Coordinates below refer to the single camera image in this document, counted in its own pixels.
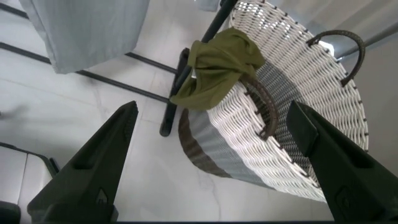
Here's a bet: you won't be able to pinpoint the white laundry basket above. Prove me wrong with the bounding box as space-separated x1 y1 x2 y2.
178 0 370 203

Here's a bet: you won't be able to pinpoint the green garment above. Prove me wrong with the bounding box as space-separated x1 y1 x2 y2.
169 27 267 111

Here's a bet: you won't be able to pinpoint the black clothes rack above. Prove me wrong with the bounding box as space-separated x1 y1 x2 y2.
0 2 239 138

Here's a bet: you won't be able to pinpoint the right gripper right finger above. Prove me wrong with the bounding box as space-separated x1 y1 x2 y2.
285 99 398 223

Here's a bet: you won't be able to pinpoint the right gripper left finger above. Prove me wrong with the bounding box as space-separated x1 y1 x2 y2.
27 100 139 223

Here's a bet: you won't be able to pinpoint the pale grey shorts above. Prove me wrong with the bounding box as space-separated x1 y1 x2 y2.
18 0 221 75

